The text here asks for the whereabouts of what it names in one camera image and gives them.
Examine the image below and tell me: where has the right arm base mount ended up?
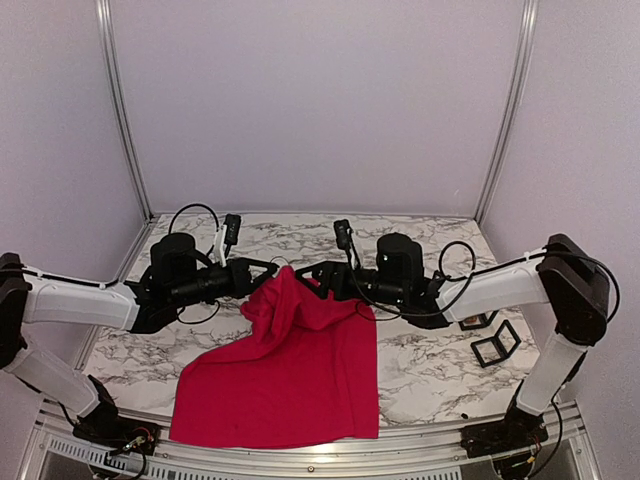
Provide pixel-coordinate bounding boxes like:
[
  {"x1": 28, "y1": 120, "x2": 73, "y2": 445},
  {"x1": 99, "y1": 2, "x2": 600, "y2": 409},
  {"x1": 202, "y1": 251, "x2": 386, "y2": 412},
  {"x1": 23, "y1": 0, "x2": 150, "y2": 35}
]
[{"x1": 460, "y1": 400, "x2": 549, "y2": 458}]

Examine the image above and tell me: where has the right aluminium frame post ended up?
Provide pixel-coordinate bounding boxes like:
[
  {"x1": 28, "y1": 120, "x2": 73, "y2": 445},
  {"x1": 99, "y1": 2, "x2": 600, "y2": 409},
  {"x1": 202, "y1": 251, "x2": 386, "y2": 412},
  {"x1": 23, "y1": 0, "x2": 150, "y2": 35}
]
[{"x1": 474, "y1": 0, "x2": 540, "y2": 226}]

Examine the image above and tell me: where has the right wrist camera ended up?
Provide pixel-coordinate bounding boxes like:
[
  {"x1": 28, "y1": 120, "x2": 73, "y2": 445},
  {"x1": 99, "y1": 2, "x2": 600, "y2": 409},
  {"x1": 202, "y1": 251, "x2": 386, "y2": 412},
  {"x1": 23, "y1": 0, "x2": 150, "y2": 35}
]
[{"x1": 333, "y1": 219, "x2": 361, "y2": 270}]

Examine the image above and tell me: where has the left aluminium frame post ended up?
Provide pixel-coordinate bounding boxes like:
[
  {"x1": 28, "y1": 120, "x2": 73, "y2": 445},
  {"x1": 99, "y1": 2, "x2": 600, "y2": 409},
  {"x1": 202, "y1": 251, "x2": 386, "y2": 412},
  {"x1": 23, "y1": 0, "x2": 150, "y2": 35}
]
[{"x1": 95, "y1": 0, "x2": 154, "y2": 223}]

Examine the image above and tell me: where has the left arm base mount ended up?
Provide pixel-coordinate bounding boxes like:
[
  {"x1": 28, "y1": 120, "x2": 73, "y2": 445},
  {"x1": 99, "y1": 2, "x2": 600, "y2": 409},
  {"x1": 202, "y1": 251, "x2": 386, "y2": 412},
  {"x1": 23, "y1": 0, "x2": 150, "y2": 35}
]
[{"x1": 73, "y1": 375, "x2": 161, "y2": 455}]

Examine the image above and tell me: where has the black open display box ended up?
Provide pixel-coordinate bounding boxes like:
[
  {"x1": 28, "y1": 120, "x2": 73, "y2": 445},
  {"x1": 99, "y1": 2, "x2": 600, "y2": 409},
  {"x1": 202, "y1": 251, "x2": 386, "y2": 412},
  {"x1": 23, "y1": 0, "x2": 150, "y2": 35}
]
[
  {"x1": 470, "y1": 320, "x2": 522, "y2": 368},
  {"x1": 459, "y1": 310, "x2": 499, "y2": 331}
]

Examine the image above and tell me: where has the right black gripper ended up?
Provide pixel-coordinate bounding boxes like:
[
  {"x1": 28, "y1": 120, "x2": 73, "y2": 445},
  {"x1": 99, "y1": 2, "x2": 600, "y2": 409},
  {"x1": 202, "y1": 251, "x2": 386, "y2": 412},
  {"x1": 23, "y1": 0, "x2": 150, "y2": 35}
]
[{"x1": 295, "y1": 260, "x2": 407, "y2": 307}]

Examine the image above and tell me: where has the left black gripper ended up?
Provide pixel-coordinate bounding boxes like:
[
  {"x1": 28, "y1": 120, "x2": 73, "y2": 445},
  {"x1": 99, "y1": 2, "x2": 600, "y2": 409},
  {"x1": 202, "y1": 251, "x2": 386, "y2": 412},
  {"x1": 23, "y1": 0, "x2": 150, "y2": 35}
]
[{"x1": 170, "y1": 257, "x2": 277, "y2": 309}]

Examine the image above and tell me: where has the red t-shirt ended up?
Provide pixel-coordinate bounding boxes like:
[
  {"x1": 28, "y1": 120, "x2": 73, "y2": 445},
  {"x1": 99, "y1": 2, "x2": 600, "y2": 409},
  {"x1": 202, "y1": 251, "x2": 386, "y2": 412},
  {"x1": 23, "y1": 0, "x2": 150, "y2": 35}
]
[{"x1": 169, "y1": 267, "x2": 380, "y2": 449}]

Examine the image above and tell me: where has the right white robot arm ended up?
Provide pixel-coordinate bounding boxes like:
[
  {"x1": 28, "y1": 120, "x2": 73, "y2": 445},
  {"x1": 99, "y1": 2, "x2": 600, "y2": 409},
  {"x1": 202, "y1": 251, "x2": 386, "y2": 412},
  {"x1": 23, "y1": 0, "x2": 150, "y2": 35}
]
[{"x1": 295, "y1": 223, "x2": 621, "y2": 448}]

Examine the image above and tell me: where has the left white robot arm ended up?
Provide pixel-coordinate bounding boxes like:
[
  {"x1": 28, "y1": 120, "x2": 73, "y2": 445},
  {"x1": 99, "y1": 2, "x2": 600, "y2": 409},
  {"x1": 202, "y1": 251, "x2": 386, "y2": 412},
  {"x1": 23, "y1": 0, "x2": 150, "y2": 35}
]
[{"x1": 1, "y1": 214, "x2": 278, "y2": 445}]

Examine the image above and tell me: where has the aluminium frame post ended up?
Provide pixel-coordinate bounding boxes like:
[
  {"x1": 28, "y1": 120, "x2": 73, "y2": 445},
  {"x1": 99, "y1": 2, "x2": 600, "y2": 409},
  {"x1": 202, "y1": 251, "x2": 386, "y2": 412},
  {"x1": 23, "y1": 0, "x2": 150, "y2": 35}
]
[
  {"x1": 95, "y1": 0, "x2": 154, "y2": 223},
  {"x1": 474, "y1": 0, "x2": 540, "y2": 226}
]

